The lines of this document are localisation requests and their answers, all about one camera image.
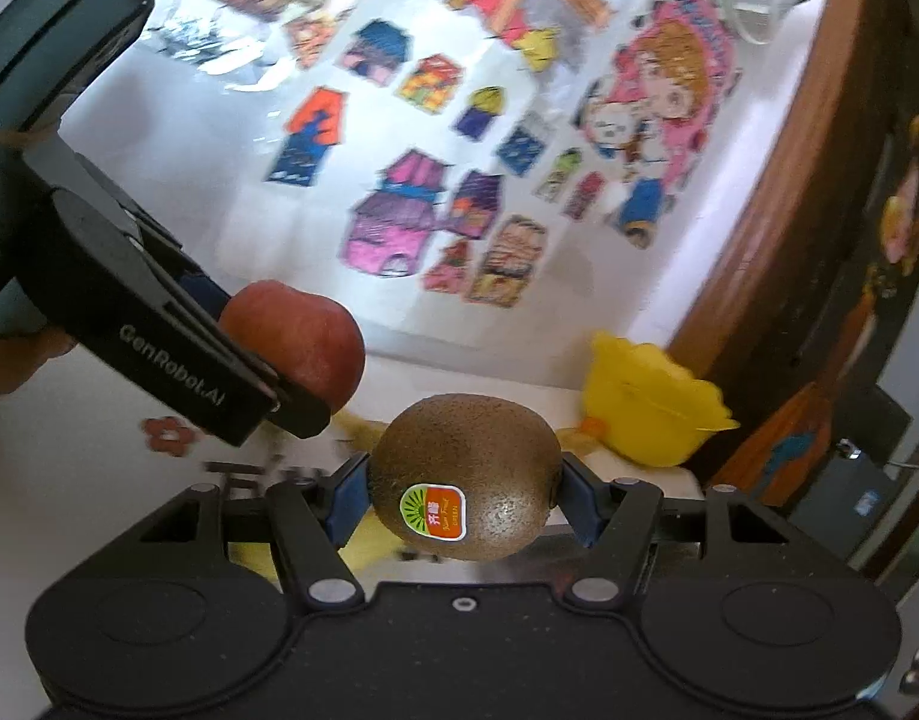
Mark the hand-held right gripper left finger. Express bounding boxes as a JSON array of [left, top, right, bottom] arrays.
[[133, 454, 371, 610]]

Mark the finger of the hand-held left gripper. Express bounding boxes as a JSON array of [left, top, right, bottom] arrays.
[[170, 300, 333, 440], [128, 211, 233, 320]]

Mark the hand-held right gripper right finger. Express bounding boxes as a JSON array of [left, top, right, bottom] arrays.
[[557, 454, 791, 608]]

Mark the red apple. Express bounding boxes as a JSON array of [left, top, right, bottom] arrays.
[[220, 279, 367, 413]]

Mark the kiwi with sticker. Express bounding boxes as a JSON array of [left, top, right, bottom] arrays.
[[368, 394, 564, 562]]

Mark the person's left hand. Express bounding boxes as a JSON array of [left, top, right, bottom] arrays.
[[0, 328, 77, 410]]

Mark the yellow scalloped plastic bowl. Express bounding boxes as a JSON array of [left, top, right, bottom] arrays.
[[583, 330, 740, 467]]

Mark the colourful houses drawing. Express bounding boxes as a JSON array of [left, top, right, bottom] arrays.
[[227, 11, 626, 361]]

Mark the grey refrigerator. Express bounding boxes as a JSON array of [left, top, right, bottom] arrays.
[[804, 382, 914, 571]]

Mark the dark door with painted figure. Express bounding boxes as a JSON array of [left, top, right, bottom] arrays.
[[699, 112, 919, 496]]

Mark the girl with bear drawing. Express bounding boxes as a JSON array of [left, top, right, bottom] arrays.
[[575, 0, 746, 248]]

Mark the wooden door frame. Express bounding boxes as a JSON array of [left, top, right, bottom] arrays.
[[669, 0, 914, 376]]

